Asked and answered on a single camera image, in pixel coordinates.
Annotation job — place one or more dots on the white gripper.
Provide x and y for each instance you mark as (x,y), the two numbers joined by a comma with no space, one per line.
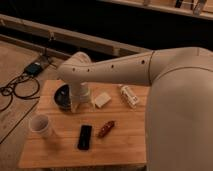
(79,93)

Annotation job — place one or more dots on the dark ceramic bowl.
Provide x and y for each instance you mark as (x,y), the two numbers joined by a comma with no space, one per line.
(61,97)

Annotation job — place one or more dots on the black remote control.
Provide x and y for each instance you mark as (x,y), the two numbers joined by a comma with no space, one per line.
(84,137)

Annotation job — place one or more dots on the white rectangular block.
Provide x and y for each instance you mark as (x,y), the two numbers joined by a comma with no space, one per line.
(102,99)

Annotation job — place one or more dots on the white plastic bottle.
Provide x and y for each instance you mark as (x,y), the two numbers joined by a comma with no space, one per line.
(128,94)

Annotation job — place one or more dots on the red snack wrapper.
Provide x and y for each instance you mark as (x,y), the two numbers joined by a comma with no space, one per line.
(105,129)

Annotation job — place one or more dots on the black power adapter box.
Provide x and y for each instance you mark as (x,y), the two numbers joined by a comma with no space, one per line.
(33,69)

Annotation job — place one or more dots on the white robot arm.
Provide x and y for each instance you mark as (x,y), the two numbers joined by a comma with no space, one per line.
(179,108)

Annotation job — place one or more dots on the wooden table board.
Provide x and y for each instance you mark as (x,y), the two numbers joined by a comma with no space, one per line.
(123,145)

